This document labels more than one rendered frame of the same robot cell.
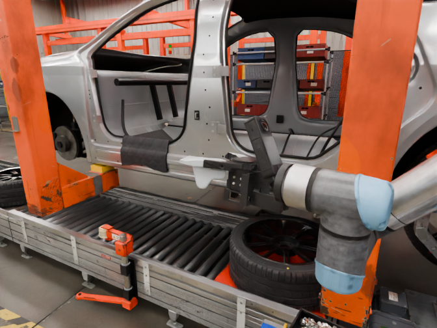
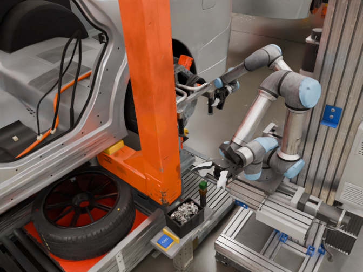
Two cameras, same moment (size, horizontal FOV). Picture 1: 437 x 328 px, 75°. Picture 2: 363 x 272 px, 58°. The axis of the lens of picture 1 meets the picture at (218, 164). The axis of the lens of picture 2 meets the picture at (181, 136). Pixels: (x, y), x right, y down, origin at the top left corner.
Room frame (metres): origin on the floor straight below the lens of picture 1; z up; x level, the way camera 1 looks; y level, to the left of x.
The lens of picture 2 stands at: (0.43, 0.91, 2.10)
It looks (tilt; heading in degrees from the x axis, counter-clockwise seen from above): 36 degrees down; 285
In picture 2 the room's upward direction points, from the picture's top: 3 degrees counter-clockwise
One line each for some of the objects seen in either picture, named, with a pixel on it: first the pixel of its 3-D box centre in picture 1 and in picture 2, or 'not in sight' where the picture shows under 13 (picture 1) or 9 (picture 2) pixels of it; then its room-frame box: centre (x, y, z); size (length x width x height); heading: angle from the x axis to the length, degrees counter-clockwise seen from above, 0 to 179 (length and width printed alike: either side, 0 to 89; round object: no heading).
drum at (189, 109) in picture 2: not in sight; (179, 105); (0.97, -1.09, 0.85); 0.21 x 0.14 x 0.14; 152
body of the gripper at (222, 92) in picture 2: not in sight; (221, 94); (0.68, -1.29, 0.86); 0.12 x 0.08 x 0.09; 63
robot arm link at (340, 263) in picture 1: (343, 250); (250, 164); (0.42, -0.21, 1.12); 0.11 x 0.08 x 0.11; 142
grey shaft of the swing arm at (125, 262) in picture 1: (127, 271); not in sight; (1.46, 0.55, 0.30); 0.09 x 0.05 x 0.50; 62
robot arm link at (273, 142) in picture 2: not in sight; (266, 151); (0.34, -0.49, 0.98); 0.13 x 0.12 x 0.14; 142
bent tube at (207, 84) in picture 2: not in sight; (192, 80); (0.88, -1.16, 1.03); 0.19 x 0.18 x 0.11; 152
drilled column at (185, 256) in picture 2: not in sight; (182, 251); (0.80, -0.31, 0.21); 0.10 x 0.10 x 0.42; 62
